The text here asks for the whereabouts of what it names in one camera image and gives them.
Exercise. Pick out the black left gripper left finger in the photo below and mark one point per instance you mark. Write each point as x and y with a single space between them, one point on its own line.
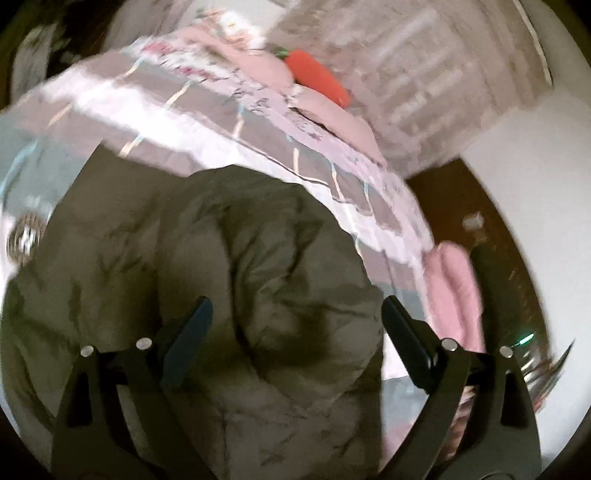
115 420

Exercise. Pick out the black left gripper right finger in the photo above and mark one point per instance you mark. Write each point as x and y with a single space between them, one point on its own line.
478 421

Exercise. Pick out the olive green puffer jacket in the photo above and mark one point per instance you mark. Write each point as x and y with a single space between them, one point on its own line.
286 383

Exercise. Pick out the pink folded blanket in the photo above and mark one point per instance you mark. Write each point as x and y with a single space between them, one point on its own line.
453 295

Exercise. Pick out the dark brown wooden nightstand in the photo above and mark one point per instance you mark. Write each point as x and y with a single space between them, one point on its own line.
458 208

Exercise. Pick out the grey white patchwork bedspread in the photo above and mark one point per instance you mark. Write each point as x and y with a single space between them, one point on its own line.
170 105

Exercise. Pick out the grey patterned curtain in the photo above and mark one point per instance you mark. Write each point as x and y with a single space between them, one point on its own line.
428 76

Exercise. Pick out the pink bed pillow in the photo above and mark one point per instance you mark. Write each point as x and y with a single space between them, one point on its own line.
266 69

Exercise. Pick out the orange carrot plush pillow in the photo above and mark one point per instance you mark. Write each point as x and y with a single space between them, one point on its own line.
310 73

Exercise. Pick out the floral patterned pillow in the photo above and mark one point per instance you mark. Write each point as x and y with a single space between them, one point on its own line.
233 28

